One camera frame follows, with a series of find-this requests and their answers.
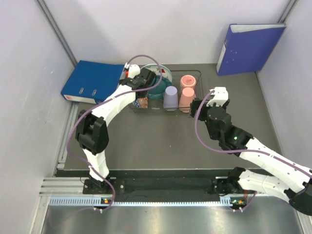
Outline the blue and orange patterned bowl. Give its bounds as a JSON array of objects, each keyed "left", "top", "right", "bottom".
[{"left": 133, "top": 97, "right": 148, "bottom": 109}]

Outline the pink plastic cup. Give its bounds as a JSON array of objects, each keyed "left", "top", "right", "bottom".
[{"left": 178, "top": 87, "right": 195, "bottom": 113}]

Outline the lilac plastic cup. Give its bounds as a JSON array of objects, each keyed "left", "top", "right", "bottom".
[{"left": 163, "top": 86, "right": 178, "bottom": 111}]

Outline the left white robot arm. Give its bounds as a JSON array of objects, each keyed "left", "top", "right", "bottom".
[{"left": 75, "top": 65, "right": 156, "bottom": 194}]

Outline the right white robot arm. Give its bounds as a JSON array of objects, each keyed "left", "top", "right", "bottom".
[{"left": 190, "top": 98, "right": 312, "bottom": 215}]

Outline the teal scalloped plate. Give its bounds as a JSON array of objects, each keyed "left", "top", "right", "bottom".
[{"left": 147, "top": 78, "right": 173, "bottom": 100}]

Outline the white plate with red fruit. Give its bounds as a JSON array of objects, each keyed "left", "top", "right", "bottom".
[{"left": 141, "top": 63, "right": 173, "bottom": 82}]

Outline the pink patterned mug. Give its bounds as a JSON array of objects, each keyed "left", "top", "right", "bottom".
[{"left": 180, "top": 75, "right": 197, "bottom": 89}]

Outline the blue binder lying flat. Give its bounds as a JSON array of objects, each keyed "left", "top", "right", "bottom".
[{"left": 61, "top": 60, "right": 124, "bottom": 104}]

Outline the purple binder standing upright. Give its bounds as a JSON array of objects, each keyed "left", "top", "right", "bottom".
[{"left": 216, "top": 23, "right": 286, "bottom": 76}]

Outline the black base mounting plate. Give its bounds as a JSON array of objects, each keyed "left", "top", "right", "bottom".
[{"left": 83, "top": 177, "right": 243, "bottom": 195}]

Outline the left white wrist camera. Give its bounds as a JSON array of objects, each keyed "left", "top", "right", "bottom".
[{"left": 123, "top": 63, "right": 140, "bottom": 78}]

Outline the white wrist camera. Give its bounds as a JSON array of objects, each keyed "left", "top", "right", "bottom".
[
  {"left": 123, "top": 63, "right": 140, "bottom": 78},
  {"left": 206, "top": 87, "right": 229, "bottom": 107}
]

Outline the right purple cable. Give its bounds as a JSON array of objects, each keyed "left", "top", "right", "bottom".
[{"left": 194, "top": 88, "right": 312, "bottom": 212}]

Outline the purple cable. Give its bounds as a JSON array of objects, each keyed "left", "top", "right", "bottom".
[
  {"left": 66, "top": 55, "right": 161, "bottom": 213},
  {"left": 194, "top": 88, "right": 312, "bottom": 212}
]

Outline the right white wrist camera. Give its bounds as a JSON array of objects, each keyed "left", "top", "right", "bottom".
[{"left": 206, "top": 87, "right": 229, "bottom": 107}]

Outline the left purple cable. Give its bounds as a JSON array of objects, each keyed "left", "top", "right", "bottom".
[{"left": 66, "top": 55, "right": 161, "bottom": 213}]

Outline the black wire dish rack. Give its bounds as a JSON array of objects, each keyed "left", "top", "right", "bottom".
[{"left": 129, "top": 65, "right": 204, "bottom": 113}]

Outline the white slotted cable duct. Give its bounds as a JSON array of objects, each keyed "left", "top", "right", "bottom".
[{"left": 49, "top": 196, "right": 243, "bottom": 207}]

